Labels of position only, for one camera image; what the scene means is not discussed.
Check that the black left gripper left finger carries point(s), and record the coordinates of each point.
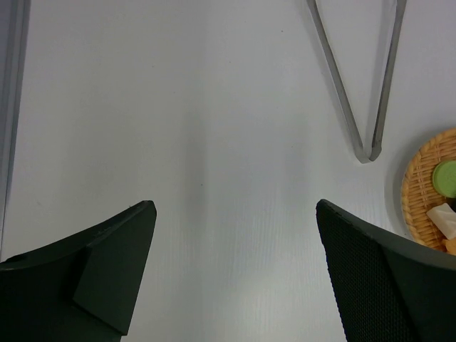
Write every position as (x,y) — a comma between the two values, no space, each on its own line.
(81,288)

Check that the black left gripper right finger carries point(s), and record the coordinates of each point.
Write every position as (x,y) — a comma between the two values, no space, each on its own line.
(387,288)

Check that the white cheese block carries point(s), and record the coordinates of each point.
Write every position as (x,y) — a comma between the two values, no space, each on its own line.
(443,217)

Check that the steel serving tongs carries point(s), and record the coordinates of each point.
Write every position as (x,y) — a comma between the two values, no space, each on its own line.
(376,146)

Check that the leaf-shaped orange cookie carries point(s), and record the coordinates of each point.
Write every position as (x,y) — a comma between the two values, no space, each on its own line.
(450,245)

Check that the round woven bamboo basket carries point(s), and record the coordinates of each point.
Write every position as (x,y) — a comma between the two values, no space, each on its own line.
(418,195)

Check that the green round macaron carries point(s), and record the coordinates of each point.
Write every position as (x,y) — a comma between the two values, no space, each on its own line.
(443,178)

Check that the left aluminium frame post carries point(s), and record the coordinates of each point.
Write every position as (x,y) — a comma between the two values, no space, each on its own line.
(15,16)

